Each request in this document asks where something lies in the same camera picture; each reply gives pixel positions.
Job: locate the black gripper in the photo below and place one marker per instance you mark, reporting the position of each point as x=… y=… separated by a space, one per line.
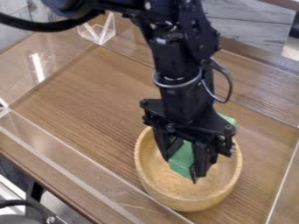
x=183 y=109

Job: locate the clear acrylic corner bracket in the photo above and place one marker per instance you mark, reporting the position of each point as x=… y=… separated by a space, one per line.
x=99 y=33

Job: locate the green rectangular block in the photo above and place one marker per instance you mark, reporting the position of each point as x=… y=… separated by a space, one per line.
x=181 y=162

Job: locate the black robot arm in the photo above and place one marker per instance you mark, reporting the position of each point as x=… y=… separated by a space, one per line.
x=183 y=42

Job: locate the clear acrylic front wall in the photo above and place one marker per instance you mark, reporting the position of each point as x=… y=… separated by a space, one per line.
x=83 y=183

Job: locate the brown wooden bowl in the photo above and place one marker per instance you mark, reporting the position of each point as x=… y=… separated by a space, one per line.
x=171 y=188

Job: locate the black table leg bracket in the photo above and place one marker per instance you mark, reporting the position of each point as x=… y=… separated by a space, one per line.
x=42 y=213

